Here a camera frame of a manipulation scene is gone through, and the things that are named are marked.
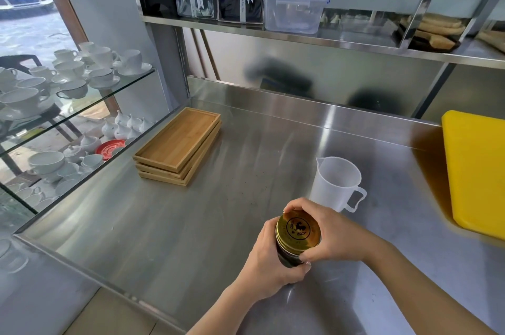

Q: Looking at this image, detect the person's left forearm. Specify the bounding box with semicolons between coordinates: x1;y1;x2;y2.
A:
187;283;258;335

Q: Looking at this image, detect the clear container with blue lid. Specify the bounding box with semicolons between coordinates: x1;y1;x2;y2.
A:
261;0;331;35

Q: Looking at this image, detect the person's right hand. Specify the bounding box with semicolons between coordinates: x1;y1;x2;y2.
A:
283;197;378;264

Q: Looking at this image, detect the gold round jar lid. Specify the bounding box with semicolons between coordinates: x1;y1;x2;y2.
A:
275;210;322;256

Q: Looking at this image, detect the red saucer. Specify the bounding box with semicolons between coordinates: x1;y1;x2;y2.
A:
95;139;126;161

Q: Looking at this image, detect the group of white teapots bowls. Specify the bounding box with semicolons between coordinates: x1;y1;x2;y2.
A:
0;110;155;213

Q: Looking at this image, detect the black chair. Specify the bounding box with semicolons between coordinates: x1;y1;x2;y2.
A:
0;54;42;73

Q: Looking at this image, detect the clear plastic measuring jug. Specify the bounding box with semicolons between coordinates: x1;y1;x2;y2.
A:
309;156;368;213

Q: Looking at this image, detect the group of white cups saucers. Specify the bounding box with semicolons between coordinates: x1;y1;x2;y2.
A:
0;41;153;121

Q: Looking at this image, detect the pile of wooden utensils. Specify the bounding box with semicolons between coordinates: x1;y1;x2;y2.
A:
398;13;467;51

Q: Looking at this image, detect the person's left hand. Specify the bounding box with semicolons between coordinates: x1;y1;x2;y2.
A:
233;216;312;302

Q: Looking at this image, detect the stainless steel wall shelf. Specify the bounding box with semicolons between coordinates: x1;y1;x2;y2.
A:
125;0;505;71

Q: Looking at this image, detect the yellow cutting board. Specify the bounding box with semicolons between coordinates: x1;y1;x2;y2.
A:
441;110;505;241

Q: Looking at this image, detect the bamboo serving tray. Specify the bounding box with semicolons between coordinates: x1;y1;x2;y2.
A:
138;131;222;188
133;107;222;173
136;126;222;181

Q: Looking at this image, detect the dark round tin jar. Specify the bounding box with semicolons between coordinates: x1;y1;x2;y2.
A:
275;242;310;269

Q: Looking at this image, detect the glass display shelf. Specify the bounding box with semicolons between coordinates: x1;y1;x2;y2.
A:
0;67;157;158
0;121;159;216

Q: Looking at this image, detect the person's right forearm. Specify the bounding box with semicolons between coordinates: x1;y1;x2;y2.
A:
366;234;498;335

